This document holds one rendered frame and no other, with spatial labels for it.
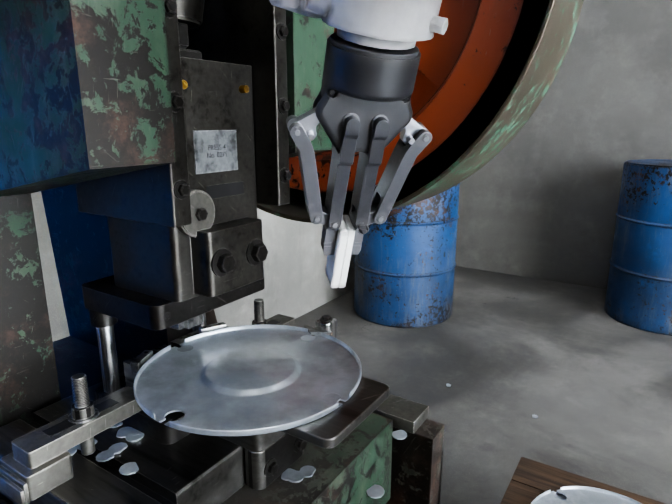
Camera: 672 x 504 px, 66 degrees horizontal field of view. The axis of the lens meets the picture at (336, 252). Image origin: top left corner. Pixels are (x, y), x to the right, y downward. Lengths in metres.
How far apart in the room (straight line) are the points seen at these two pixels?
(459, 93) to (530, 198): 3.07
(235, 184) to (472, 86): 0.38
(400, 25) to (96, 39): 0.26
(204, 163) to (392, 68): 0.31
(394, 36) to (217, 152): 0.33
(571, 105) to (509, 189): 0.67
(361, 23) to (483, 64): 0.46
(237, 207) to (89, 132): 0.25
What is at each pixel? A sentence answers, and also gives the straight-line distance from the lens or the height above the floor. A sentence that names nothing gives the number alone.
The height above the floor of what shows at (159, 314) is 0.88.
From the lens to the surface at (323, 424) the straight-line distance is 0.59.
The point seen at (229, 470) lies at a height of 0.68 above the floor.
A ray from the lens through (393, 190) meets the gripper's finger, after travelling 0.48.
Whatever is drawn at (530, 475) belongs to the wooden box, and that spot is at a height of 0.35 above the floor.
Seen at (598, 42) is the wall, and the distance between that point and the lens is 3.82.
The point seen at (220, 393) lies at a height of 0.78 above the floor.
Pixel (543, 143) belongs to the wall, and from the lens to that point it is 3.84.
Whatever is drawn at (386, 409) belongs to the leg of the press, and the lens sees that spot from 0.89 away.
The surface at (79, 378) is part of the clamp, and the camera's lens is 0.69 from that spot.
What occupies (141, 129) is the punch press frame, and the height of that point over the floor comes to 1.09.
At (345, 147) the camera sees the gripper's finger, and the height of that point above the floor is 1.08.
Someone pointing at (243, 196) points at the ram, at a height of 1.00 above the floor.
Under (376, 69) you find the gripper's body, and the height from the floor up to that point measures 1.14.
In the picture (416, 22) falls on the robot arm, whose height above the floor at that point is 1.17.
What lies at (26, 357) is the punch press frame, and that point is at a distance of 0.86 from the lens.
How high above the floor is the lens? 1.10
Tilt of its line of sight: 14 degrees down
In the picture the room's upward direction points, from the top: straight up
